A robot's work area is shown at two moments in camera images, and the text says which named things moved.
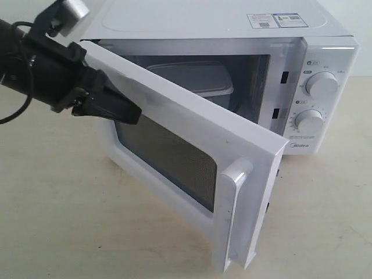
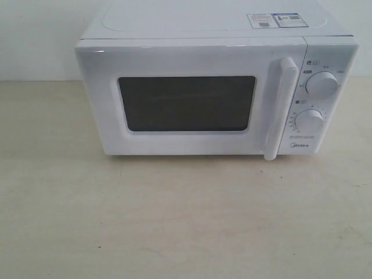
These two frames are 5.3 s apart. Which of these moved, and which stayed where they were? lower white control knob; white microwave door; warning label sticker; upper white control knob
Moved: white microwave door
Stayed: warning label sticker; upper white control knob; lower white control knob
